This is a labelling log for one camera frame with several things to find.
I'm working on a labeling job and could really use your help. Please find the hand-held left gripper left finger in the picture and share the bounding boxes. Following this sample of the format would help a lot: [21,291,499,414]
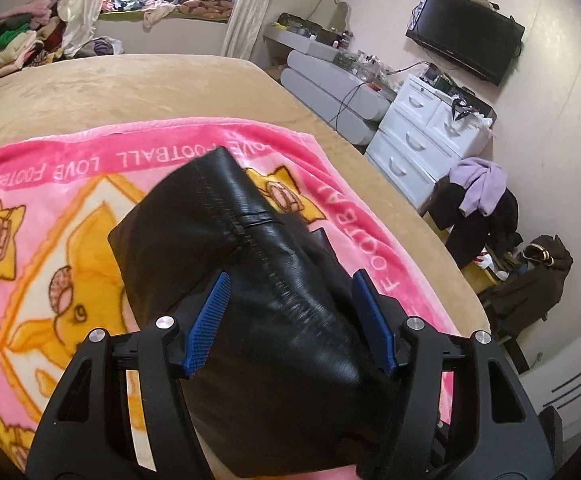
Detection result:
[25,271,232,480]

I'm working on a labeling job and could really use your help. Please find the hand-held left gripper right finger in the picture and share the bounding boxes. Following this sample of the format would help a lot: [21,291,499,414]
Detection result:
[351,268,556,480]

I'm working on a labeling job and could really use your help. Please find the black leather pants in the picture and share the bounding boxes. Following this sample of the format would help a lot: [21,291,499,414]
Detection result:
[108,145,406,478]

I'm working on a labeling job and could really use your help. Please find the black clothes heap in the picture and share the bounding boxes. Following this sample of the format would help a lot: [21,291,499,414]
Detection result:
[427,175,521,268]

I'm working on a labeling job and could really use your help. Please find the heap of assorted clothes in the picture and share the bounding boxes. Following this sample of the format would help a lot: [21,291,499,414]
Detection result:
[98,0,234,28]

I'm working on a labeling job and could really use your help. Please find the stack of folded clothes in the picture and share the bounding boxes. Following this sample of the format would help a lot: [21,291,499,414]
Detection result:
[0,0,68,82]

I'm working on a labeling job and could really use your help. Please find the wooden stool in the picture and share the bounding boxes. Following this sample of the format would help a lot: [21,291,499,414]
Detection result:
[463,255,501,293]

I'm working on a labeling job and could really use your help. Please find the brown coat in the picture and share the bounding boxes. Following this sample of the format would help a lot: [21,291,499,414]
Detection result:
[480,234,575,338]

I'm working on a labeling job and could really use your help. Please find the purple hoodie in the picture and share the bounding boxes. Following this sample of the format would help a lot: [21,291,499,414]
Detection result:
[449,156,508,217]

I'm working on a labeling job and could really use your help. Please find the pink cartoon printed blanket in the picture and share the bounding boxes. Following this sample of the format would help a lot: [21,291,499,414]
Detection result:
[0,116,463,480]

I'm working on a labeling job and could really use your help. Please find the white chest of drawers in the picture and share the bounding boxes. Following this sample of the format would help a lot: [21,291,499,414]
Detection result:
[365,72,496,211]

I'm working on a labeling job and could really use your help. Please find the beige bed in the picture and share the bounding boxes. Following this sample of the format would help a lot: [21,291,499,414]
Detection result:
[0,54,491,341]

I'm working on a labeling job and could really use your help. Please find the grey dressing table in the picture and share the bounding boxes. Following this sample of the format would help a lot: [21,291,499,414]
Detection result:
[263,22,396,146]

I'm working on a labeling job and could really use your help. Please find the group of cosmetics bottles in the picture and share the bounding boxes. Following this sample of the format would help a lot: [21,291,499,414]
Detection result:
[330,30,401,91]

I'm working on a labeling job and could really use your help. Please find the white purple cloth heap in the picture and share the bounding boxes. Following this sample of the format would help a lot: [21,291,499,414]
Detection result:
[70,35,124,58]

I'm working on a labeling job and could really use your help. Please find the black flat television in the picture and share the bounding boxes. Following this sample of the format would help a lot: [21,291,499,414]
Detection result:
[405,0,526,87]

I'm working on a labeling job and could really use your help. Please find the arched mirror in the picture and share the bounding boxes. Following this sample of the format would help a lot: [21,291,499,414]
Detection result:
[313,0,351,31]

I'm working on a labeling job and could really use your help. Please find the dark storage tray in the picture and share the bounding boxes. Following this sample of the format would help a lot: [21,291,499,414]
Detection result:
[275,12,321,36]

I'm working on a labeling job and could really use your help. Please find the orange patterned blanket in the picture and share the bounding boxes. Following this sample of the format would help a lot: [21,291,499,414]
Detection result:
[178,0,234,22]

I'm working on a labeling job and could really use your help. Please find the cream curtain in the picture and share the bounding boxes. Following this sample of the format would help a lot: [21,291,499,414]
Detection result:
[220,0,288,61]
[60,0,116,58]

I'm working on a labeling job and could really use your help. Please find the black cable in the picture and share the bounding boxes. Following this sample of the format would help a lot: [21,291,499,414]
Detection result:
[326,60,433,128]

